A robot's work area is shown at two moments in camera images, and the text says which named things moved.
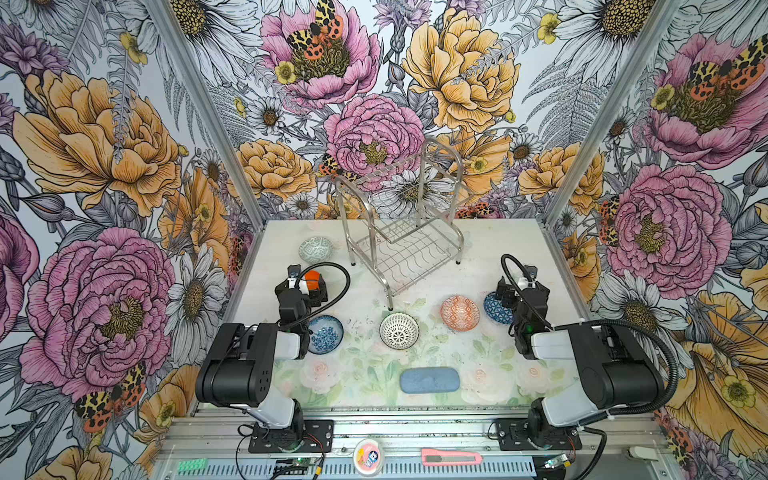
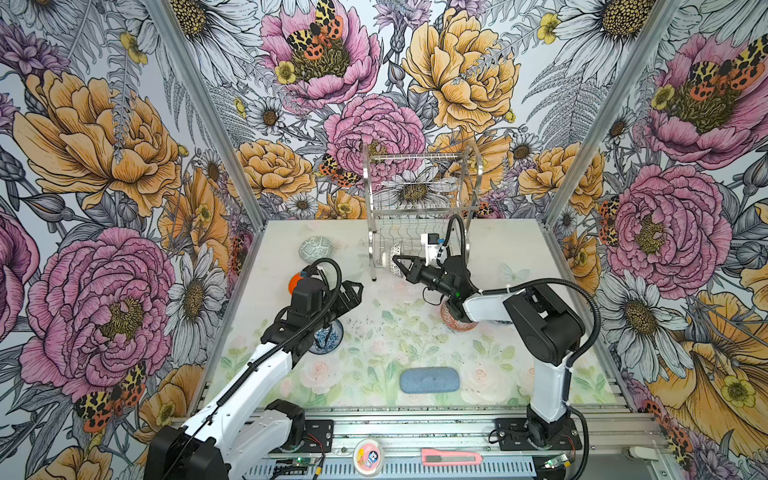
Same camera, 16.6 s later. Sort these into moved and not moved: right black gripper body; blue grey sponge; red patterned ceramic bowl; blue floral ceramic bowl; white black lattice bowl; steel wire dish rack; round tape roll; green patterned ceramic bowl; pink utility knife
Moved: white black lattice bowl; steel wire dish rack; right black gripper body
Not moved: blue floral ceramic bowl; red patterned ceramic bowl; blue grey sponge; round tape roll; pink utility knife; green patterned ceramic bowl
